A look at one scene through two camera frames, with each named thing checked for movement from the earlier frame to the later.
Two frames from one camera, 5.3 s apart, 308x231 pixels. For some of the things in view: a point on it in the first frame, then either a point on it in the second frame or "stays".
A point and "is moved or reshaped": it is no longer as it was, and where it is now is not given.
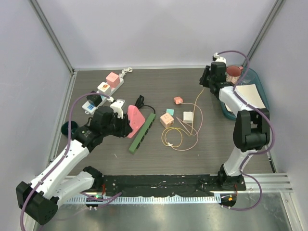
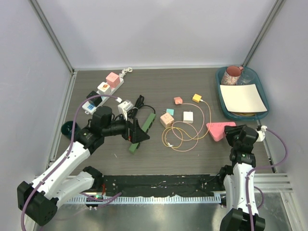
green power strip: x=141 y=134 stays
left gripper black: x=125 y=127 → x=133 y=133
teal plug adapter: x=171 y=111 stays
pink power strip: x=135 y=120 is moved or reshaped
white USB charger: x=187 y=117 stays
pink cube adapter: x=113 y=80 stays
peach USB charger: x=178 y=100 stays
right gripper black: x=203 y=81 → x=230 y=131
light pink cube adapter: x=166 y=120 stays
